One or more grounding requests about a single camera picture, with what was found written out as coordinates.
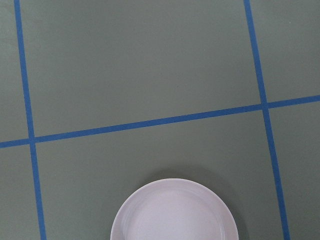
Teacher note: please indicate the pink plate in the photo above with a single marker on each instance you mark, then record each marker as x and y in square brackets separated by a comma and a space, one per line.
[174, 209]

